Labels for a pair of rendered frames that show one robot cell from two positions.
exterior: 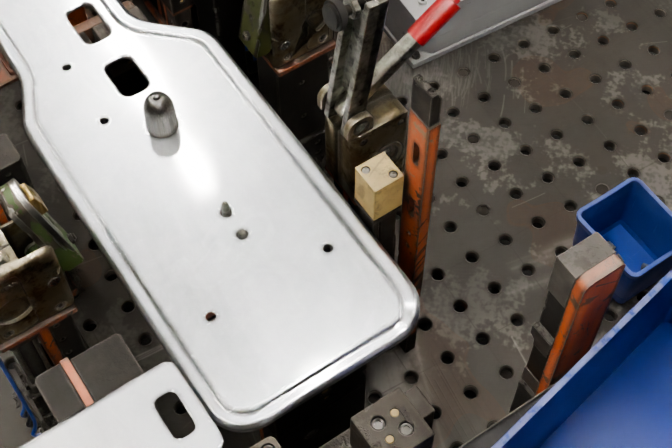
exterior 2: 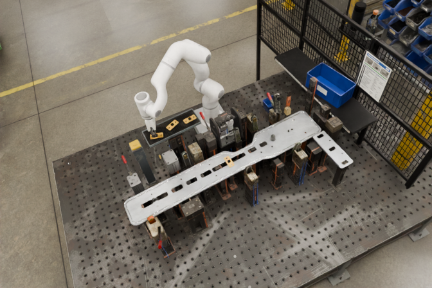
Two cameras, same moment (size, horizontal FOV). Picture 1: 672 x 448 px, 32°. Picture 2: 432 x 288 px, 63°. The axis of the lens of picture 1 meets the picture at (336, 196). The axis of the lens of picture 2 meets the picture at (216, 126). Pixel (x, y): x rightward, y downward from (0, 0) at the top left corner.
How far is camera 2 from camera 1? 2.01 m
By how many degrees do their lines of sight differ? 43
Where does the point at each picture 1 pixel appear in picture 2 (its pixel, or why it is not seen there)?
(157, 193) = (285, 139)
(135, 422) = (321, 140)
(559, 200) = (259, 114)
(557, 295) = (314, 85)
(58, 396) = (317, 151)
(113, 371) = (312, 145)
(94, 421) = (322, 144)
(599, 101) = (240, 107)
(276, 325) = (306, 125)
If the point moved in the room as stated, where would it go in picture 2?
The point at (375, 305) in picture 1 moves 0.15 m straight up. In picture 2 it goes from (302, 115) to (305, 101)
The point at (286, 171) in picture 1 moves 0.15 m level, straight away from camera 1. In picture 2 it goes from (281, 124) to (259, 125)
